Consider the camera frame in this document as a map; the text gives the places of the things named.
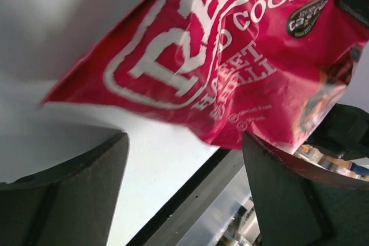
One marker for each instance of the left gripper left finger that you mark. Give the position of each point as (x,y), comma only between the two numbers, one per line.
(72,203)

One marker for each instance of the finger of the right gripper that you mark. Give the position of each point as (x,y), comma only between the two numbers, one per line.
(343,134)
(358,9)

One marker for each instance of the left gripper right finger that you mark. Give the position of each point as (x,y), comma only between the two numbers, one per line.
(298,203)

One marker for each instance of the pink Real chips bag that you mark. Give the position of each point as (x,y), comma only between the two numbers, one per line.
(221,68)

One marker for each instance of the aluminium frame rail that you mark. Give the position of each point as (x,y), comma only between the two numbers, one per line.
(206,213)

